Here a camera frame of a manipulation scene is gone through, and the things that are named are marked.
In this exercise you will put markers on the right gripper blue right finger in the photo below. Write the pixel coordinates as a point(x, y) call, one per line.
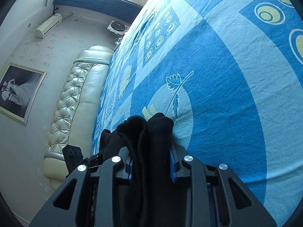
point(174, 162)

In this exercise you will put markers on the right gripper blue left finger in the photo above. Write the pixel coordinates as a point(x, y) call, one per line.
point(128, 165)

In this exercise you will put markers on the black pants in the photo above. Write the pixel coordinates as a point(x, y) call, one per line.
point(147, 201)

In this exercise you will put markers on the cream tufted headboard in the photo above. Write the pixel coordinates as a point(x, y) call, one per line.
point(76, 111)

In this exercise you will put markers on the framed black white photograph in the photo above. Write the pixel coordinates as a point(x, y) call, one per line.
point(19, 86)

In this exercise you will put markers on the blue patterned bed sheet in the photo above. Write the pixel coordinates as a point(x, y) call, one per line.
point(229, 74)

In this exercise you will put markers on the small white fan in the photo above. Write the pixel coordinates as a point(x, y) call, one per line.
point(117, 26)

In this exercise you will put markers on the dark blue curtain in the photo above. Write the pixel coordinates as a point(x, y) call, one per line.
point(121, 9)

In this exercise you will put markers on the white wall air conditioner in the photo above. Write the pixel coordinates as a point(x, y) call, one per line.
point(48, 25)

